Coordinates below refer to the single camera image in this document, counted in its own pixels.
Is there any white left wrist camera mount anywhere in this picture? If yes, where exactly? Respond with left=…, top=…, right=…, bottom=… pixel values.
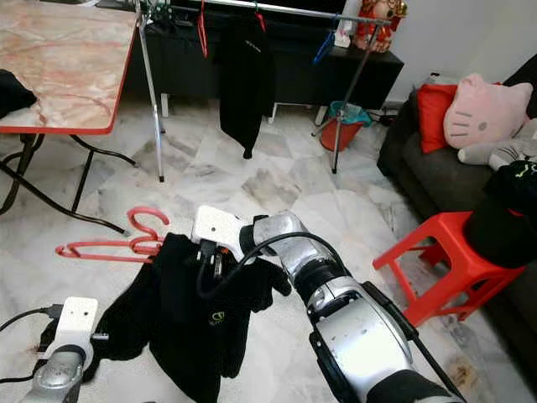
left=55, top=296, right=100, bottom=349

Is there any red plastic stool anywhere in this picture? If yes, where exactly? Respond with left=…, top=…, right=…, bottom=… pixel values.
left=373, top=210, right=525, bottom=328

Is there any black knit sweater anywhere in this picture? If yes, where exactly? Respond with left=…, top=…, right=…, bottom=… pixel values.
left=464, top=160, right=537, bottom=270

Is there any silver metal clothes rack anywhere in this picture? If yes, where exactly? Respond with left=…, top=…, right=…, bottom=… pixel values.
left=134, top=0, right=408, bottom=184

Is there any red gold statue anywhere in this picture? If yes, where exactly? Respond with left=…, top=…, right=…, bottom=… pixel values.
left=352, top=0, right=409, bottom=53

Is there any red plastic hanger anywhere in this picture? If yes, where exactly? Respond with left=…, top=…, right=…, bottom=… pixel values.
left=196, top=0, right=211, bottom=60
left=55, top=206, right=170, bottom=264

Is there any black sweater round yellow logo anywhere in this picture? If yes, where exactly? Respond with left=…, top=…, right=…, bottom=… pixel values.
left=84, top=233, right=293, bottom=403

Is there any dark brown sofa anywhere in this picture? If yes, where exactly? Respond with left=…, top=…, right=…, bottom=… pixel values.
left=378, top=55, right=537, bottom=337

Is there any orange plastic bucket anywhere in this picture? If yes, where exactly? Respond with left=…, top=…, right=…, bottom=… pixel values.
left=319, top=118, right=366, bottom=154

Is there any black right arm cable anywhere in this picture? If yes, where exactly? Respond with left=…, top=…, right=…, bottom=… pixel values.
left=197, top=229, right=464, bottom=402

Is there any grey lace cloth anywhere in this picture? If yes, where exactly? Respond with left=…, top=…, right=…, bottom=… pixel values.
left=424, top=71, right=471, bottom=86

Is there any marble pattern folding table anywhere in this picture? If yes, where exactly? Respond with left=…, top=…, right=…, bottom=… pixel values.
left=0, top=0, right=139, bottom=236

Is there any blue plastic hanger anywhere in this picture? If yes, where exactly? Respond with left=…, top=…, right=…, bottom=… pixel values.
left=312, top=29, right=341, bottom=66

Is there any red cushion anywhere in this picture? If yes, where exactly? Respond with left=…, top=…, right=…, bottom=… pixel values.
left=415, top=82, right=462, bottom=154

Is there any teal plastic bin bag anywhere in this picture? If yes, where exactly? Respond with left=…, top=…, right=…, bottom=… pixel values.
left=327, top=101, right=373, bottom=127

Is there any red hanger green hook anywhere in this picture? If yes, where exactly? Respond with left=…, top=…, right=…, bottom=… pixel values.
left=252, top=4, right=268, bottom=34

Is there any black sweater small white logo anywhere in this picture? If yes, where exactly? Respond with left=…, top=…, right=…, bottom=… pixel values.
left=218, top=13, right=278, bottom=160

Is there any black sweater large green logo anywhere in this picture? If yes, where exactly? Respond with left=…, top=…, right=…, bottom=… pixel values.
left=0, top=69, right=39, bottom=118

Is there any pink cat plush pillow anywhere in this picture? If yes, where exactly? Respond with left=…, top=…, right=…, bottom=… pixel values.
left=443, top=73, right=534, bottom=150

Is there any grey white plush toy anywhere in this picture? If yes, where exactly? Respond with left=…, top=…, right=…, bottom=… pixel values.
left=457, top=118, right=537, bottom=169

